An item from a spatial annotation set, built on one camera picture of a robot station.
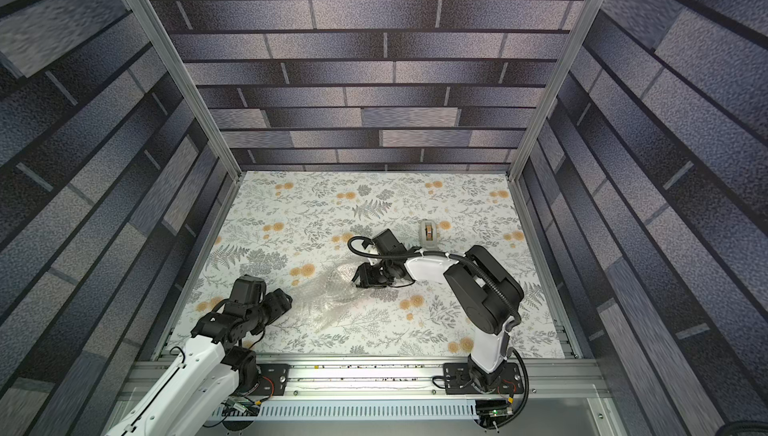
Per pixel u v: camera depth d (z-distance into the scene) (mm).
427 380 757
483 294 479
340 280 860
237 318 610
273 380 737
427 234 975
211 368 543
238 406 708
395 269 697
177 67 872
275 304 754
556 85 923
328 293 819
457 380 731
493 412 703
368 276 792
